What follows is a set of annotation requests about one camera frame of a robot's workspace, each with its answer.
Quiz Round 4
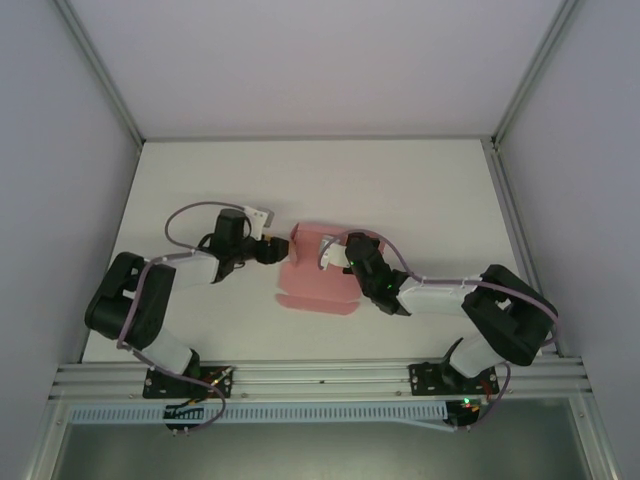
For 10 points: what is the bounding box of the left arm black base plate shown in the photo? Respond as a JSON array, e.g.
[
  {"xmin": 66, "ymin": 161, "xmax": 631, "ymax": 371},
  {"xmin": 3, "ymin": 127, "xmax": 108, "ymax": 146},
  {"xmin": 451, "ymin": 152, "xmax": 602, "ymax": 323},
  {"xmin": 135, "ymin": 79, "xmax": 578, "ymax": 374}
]
[{"xmin": 143, "ymin": 364, "xmax": 236, "ymax": 402}]

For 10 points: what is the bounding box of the black circuit board green light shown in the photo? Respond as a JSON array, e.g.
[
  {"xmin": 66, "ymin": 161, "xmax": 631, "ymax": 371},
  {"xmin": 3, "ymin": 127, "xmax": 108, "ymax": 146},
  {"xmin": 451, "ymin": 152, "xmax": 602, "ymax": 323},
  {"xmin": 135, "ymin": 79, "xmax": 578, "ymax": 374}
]
[{"xmin": 446, "ymin": 396, "xmax": 485, "ymax": 432}]

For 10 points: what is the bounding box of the aluminium frame post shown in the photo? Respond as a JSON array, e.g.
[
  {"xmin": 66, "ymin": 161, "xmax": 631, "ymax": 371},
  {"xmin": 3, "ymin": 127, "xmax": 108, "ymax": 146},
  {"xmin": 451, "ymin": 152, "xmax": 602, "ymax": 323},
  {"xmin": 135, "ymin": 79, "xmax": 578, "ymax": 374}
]
[
  {"xmin": 63, "ymin": 0, "xmax": 147, "ymax": 147},
  {"xmin": 490, "ymin": 0, "xmax": 584, "ymax": 151}
]

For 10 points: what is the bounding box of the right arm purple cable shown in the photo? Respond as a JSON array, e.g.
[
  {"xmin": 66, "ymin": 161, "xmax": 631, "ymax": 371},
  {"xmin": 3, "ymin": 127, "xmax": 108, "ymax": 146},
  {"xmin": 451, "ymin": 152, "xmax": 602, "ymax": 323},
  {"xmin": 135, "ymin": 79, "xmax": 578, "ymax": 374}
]
[{"xmin": 319, "ymin": 229, "xmax": 560, "ymax": 432}]

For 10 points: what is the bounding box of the aluminium mounting rail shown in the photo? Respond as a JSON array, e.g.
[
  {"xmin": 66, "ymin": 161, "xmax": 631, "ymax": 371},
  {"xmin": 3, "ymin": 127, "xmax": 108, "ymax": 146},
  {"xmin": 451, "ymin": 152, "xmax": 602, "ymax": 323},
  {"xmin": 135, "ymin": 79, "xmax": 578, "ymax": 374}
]
[{"xmin": 48, "ymin": 355, "xmax": 592, "ymax": 402}]

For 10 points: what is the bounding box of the grey metal panel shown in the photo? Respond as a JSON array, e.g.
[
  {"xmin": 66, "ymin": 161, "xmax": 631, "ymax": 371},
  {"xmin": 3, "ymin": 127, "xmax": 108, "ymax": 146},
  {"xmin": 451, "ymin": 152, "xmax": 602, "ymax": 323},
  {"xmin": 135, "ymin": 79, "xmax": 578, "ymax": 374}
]
[{"xmin": 43, "ymin": 423, "xmax": 604, "ymax": 480}]

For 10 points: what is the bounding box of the right aluminium frame post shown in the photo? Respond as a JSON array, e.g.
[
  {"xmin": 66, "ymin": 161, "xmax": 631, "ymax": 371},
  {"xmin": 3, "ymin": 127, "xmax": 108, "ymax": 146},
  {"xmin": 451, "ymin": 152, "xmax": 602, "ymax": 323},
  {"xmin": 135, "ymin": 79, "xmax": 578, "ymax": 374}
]
[{"xmin": 490, "ymin": 0, "xmax": 584, "ymax": 151}]

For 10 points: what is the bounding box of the aluminium side rail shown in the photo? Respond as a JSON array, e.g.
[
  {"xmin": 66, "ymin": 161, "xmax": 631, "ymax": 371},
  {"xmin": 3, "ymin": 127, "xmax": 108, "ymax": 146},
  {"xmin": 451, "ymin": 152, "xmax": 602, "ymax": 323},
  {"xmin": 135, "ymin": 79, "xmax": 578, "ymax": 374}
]
[{"xmin": 480, "ymin": 139, "xmax": 564, "ymax": 357}]

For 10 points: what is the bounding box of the white slotted cable duct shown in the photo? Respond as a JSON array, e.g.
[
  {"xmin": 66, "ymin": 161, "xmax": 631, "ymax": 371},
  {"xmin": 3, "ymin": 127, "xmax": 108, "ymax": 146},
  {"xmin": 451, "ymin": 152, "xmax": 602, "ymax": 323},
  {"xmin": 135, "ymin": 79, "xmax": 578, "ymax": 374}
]
[{"xmin": 67, "ymin": 401, "xmax": 450, "ymax": 427}]

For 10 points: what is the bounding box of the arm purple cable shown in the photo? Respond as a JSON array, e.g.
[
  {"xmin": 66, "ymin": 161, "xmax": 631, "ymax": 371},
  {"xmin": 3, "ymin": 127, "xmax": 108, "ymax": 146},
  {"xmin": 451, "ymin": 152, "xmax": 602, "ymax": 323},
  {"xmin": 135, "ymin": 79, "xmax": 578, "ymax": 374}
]
[
  {"xmin": 319, "ymin": 229, "xmax": 560, "ymax": 432},
  {"xmin": 115, "ymin": 200, "xmax": 251, "ymax": 439}
]

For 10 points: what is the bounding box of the left aluminium frame post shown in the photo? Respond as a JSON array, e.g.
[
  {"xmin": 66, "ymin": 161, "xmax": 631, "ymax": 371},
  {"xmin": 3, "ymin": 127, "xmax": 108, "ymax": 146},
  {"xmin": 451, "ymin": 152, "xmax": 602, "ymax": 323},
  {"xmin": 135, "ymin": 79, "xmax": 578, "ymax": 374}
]
[{"xmin": 63, "ymin": 0, "xmax": 147, "ymax": 147}]

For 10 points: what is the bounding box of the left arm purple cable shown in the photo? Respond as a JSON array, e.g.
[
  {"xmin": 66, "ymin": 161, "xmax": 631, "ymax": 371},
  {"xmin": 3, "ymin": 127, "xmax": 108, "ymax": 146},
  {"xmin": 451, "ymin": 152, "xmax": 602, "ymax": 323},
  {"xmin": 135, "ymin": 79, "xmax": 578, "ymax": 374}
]
[{"xmin": 115, "ymin": 200, "xmax": 251, "ymax": 439}]

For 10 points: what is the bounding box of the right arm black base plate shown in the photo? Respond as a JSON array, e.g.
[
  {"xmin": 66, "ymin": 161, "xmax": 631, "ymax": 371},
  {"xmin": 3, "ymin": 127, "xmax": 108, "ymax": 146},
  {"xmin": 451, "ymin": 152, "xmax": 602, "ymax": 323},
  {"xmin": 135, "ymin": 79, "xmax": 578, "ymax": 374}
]
[{"xmin": 408, "ymin": 360, "xmax": 499, "ymax": 397}]

